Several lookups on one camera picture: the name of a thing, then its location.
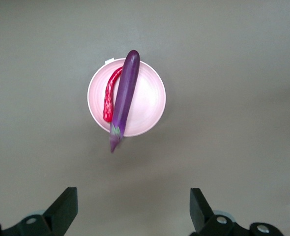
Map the large table cover cloth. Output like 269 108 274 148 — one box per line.
0 0 290 236

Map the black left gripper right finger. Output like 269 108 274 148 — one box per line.
189 187 283 236

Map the red chili pepper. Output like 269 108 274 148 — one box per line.
103 66 124 123

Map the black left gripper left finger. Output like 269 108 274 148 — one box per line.
0 186 79 236

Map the pink round plate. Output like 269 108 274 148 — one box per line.
87 58 167 138

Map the long purple eggplant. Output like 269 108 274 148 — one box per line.
109 50 141 154

